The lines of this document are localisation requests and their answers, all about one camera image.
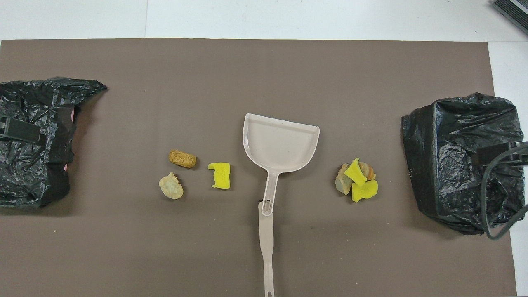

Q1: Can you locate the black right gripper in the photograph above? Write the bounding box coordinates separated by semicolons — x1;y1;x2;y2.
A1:
472;141;528;166

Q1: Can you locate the pile of yellow scraps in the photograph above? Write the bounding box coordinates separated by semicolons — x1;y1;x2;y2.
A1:
351;180;379;203
344;158;368;186

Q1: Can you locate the pale cream toy nugget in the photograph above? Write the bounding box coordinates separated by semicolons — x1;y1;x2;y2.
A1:
159;172;184;200

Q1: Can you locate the golden brown toy nugget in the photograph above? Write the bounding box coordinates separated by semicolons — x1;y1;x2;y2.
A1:
169;149;198;169

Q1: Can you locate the yellow sponge piece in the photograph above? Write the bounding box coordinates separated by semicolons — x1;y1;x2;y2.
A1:
207;162;231;190

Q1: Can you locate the beige plastic dustpan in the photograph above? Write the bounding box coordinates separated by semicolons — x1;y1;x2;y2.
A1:
243;113;320;217

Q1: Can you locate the black bag lined bin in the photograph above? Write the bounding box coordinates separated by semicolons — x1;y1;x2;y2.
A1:
0;76;108;208
401;92;526;236

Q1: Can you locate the grey ribbed device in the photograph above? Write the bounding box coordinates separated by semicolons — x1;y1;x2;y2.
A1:
492;0;528;35

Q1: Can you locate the brown table mat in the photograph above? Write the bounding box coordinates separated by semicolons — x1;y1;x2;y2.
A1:
0;38;517;297

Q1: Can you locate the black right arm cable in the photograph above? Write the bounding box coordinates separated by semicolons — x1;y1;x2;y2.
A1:
480;142;528;240

